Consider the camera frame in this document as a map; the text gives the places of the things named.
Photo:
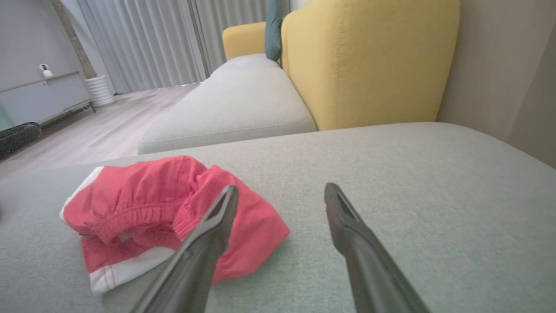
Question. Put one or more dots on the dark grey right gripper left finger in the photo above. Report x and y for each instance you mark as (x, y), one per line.
(195, 261)

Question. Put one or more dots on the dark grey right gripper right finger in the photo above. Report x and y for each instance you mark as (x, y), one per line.
(365, 261)

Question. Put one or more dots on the red shorts white stripe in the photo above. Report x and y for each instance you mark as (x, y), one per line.
(130, 195)

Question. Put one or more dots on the grey sofa seat cushion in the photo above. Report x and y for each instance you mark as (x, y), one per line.
(234, 104)

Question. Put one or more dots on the white ribbed cylinder appliance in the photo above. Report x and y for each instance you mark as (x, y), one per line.
(100, 91)

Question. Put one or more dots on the yellow sofa backrest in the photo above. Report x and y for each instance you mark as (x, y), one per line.
(369, 65)

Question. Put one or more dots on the black rounded device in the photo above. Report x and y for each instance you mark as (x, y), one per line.
(17, 139)

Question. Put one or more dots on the grey pleated curtain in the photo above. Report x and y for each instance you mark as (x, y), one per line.
(152, 43)

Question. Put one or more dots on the grey TV cabinet glass doors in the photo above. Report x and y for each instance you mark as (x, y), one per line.
(43, 98)

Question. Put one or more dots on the yellow sofa armrest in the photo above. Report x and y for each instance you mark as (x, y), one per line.
(243, 41)

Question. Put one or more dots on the teal throw pillow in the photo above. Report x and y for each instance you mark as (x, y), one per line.
(274, 30)

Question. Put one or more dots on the white security camera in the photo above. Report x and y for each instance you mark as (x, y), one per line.
(45, 70)

